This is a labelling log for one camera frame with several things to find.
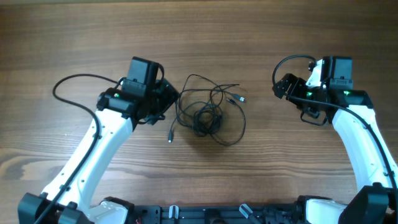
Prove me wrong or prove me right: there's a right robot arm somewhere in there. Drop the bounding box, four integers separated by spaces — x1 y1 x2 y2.
272 56 397 223

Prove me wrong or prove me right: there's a left camera black cable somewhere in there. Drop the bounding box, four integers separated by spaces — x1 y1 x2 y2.
33 73 125 224

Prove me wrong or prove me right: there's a right camera black cable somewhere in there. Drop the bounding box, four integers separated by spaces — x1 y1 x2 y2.
272 54 398 200

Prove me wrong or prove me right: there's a camera black cable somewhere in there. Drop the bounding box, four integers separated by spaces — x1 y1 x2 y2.
272 54 398 200
33 73 125 224

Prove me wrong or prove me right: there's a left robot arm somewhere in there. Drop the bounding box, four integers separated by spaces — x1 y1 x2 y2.
17 57 178 223

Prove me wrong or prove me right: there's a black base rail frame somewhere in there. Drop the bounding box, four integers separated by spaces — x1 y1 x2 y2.
126 203 303 224

